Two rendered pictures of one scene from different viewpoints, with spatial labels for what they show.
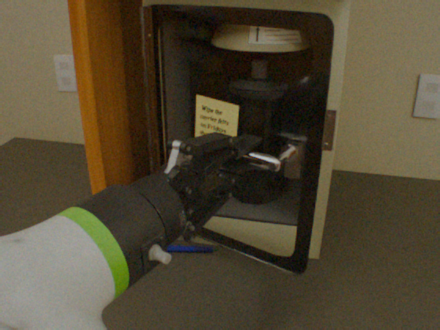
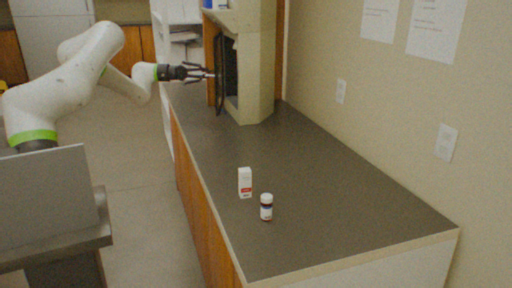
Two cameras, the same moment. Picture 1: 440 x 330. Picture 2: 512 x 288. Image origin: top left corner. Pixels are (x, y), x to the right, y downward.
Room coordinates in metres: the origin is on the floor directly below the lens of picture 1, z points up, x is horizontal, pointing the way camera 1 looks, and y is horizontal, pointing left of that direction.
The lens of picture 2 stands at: (-0.28, -1.70, 1.63)
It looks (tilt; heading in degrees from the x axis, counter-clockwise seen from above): 25 degrees down; 57
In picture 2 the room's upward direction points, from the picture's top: straight up
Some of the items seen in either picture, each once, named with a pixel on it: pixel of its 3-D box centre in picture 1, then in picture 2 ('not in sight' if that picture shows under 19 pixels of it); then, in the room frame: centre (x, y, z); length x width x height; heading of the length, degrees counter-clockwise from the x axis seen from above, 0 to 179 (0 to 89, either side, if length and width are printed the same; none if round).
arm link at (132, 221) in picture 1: (119, 237); (164, 73); (0.31, 0.10, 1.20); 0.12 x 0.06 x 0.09; 56
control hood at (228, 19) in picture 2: not in sight; (218, 19); (0.57, -0.02, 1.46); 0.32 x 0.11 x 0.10; 77
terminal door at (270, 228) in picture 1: (225, 141); (218, 72); (0.57, -0.01, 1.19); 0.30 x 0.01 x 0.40; 56
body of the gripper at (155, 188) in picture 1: (166, 203); (178, 73); (0.37, 0.06, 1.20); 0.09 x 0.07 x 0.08; 146
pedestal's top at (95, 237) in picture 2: not in sight; (55, 223); (-0.32, -0.57, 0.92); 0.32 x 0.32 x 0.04; 82
